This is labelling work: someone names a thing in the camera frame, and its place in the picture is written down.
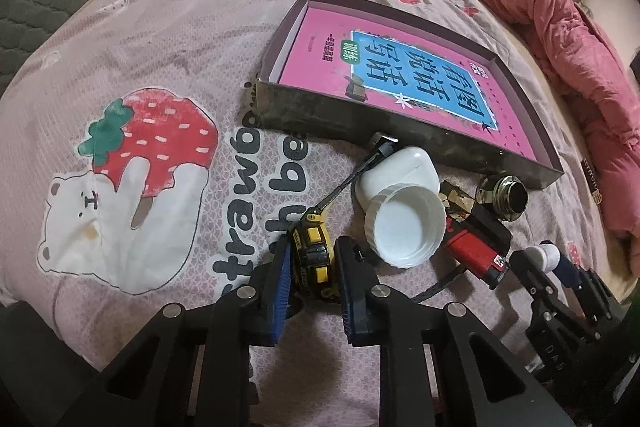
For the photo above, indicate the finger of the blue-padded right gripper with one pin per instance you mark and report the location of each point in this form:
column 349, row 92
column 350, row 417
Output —
column 593, row 297
column 537, row 283

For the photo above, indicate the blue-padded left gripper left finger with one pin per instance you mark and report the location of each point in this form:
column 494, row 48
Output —
column 269, row 310

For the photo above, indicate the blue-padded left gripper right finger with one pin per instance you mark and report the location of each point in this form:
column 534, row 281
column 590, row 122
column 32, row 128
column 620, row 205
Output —
column 355, row 278

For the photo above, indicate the white pill bottle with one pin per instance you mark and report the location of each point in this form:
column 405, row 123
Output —
column 545, row 256

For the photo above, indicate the yellow black wrist watch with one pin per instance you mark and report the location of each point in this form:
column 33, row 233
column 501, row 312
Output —
column 312, row 250

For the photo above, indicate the white plastic jar lid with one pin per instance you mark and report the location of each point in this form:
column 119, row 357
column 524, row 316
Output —
column 405, row 224

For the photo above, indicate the black and gold box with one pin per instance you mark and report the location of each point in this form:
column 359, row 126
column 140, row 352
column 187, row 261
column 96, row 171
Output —
column 465, row 215

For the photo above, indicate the white earbud case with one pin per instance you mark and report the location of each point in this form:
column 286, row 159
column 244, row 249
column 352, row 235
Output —
column 410, row 165

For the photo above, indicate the pink strawberry print bedsheet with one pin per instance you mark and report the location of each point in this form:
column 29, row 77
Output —
column 134, row 173

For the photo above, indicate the shallow dark cardboard box tray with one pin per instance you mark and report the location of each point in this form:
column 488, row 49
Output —
column 326, row 116

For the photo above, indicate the rolled pink quilt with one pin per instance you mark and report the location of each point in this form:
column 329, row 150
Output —
column 583, row 66

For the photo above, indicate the pink and blue book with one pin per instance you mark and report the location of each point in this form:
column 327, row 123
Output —
column 365, row 61

